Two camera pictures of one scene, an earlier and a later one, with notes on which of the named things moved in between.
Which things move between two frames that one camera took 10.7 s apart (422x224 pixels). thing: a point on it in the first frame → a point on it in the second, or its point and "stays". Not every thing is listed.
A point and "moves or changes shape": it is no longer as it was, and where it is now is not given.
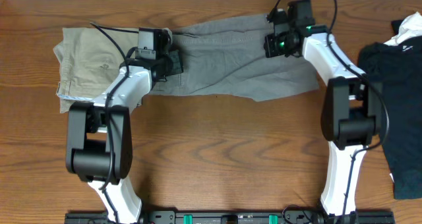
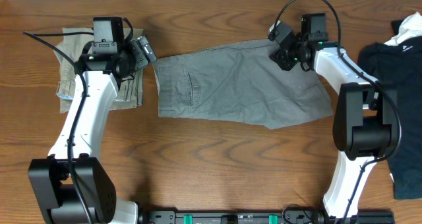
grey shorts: x=227 y=57 moves or changes shape
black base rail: x=234 y=217 stays
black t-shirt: x=397 y=65 stays
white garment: x=411 y=27 stays
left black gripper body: x=169 y=65 → x=132 y=57
